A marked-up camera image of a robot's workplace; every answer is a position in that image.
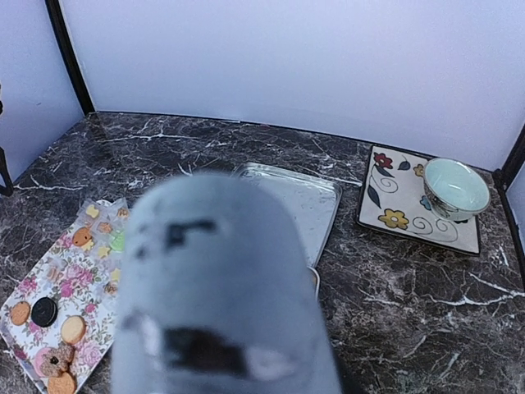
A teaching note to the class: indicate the right black frame post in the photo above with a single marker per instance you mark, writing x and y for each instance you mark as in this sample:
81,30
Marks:
504,177

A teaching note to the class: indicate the metal tongs white handle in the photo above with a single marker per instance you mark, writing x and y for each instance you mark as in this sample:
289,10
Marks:
216,296

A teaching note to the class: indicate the brown flower cookie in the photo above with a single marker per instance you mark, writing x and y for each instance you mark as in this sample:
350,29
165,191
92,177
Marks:
57,361

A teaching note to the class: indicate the left black frame post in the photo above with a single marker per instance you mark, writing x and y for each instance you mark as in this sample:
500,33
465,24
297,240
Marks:
69,58

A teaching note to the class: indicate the green ceramic bowl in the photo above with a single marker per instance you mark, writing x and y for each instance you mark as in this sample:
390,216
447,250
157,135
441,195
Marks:
455,191

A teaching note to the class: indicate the black frame post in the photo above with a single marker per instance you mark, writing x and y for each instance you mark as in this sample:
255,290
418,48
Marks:
69,58
504,177

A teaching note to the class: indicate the floral cookie tray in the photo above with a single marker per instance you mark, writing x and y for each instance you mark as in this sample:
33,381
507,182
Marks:
84,282

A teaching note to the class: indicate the clear box lid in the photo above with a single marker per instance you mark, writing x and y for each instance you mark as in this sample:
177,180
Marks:
310,200

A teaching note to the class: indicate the floral square coaster plate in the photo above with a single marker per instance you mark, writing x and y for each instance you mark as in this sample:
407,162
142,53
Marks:
393,200

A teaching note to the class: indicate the pink round cookie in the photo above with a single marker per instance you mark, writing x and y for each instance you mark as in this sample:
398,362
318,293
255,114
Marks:
39,359

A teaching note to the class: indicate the orange chip cookie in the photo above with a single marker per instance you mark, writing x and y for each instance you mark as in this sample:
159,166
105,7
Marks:
81,237

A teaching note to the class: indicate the black chocolate sandwich cookie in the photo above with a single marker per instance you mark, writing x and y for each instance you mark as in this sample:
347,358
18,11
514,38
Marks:
44,312

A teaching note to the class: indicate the green round cookie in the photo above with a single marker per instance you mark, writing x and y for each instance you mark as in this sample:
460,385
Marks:
117,241

